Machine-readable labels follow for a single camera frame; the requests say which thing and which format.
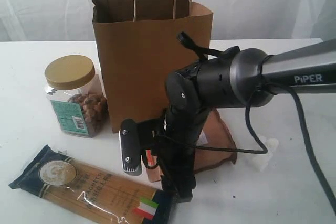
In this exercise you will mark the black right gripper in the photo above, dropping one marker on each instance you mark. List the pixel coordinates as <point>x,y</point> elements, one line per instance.
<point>168,138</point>

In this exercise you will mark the copper stand-up pouch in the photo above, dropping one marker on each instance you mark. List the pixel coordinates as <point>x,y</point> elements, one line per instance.
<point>215,133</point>

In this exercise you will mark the spaghetti packet dark blue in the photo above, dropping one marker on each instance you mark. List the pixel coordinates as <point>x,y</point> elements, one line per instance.
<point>92,192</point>

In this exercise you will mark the clear jar gold lid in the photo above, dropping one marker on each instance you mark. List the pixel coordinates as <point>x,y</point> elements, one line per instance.
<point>75,91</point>

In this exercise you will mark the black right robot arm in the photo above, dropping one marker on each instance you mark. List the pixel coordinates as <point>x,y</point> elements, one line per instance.
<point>233,78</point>

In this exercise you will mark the brown paper bag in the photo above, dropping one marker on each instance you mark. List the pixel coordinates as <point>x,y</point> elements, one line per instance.
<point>138,47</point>

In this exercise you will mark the white backdrop curtain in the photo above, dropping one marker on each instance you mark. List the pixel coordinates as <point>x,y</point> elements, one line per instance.
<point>71,20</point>

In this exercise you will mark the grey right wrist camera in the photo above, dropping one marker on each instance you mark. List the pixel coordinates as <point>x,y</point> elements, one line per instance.
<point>130,148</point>

